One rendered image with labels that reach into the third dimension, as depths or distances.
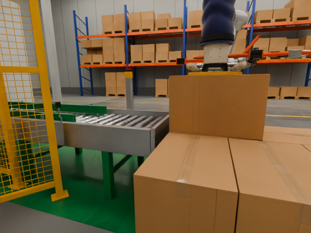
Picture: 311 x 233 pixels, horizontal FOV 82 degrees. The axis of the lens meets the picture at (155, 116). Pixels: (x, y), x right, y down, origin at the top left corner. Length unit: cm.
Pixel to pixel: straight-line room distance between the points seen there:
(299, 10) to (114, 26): 763
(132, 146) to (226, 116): 66
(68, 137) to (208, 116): 107
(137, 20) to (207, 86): 837
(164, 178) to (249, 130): 71
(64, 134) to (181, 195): 110
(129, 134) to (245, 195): 79
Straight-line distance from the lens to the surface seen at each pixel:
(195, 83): 122
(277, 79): 1052
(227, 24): 137
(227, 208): 76
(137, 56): 912
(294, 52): 145
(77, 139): 151
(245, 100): 123
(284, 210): 78
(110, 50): 971
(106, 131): 133
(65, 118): 168
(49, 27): 447
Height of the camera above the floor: 93
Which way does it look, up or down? 12 degrees down
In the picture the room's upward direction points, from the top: straight up
